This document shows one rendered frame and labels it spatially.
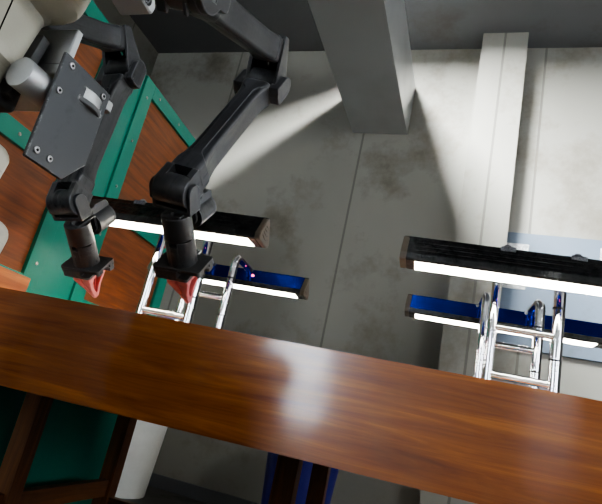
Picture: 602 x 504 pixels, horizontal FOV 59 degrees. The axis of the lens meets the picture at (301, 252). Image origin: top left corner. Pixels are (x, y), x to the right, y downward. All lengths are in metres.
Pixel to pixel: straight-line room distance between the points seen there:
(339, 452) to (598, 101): 3.56
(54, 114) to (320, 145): 3.41
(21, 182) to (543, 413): 1.51
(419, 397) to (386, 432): 0.08
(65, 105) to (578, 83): 3.77
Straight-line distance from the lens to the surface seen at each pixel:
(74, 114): 0.83
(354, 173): 3.93
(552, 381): 1.43
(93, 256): 1.31
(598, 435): 0.95
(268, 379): 0.95
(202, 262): 1.06
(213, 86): 4.80
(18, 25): 0.85
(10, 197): 1.79
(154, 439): 3.40
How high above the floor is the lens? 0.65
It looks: 17 degrees up
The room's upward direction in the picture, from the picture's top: 13 degrees clockwise
